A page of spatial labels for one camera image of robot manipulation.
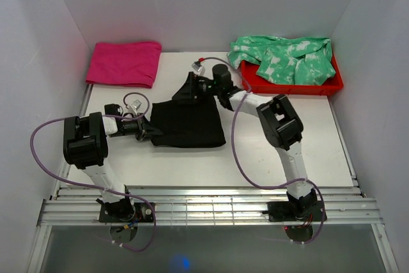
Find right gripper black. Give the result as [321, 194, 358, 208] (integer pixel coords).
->
[173, 72, 222, 105]

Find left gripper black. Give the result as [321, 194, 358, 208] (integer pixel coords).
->
[110, 113, 162, 141]

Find black trousers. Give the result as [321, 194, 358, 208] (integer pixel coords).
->
[150, 97, 226, 148]

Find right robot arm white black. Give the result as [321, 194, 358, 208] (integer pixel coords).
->
[172, 64, 320, 220]

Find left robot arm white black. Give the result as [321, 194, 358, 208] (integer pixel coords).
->
[63, 104, 163, 222]

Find pink folded trousers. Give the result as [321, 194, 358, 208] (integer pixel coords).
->
[86, 41, 162, 88]

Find green white tie-dye trousers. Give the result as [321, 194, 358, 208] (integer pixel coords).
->
[228, 36, 336, 86]

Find red plastic tray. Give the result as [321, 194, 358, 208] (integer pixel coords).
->
[240, 55, 344, 96]

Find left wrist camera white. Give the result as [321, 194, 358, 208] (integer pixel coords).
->
[127, 100, 142, 116]

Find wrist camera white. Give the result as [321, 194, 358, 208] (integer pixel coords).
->
[127, 100, 142, 116]
[192, 58, 205, 76]

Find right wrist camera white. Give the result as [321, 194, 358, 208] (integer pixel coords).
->
[192, 58, 205, 76]

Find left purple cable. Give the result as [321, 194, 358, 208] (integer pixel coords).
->
[30, 92, 157, 252]

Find purple cable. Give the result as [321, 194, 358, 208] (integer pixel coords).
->
[199, 56, 325, 245]
[30, 92, 157, 252]

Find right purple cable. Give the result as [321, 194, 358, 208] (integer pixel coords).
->
[199, 56, 325, 245]

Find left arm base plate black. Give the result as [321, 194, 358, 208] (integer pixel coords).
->
[98, 203, 153, 223]

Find aluminium rail frame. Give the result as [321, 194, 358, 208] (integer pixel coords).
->
[27, 84, 400, 273]

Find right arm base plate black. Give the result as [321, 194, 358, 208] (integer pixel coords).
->
[263, 201, 327, 222]

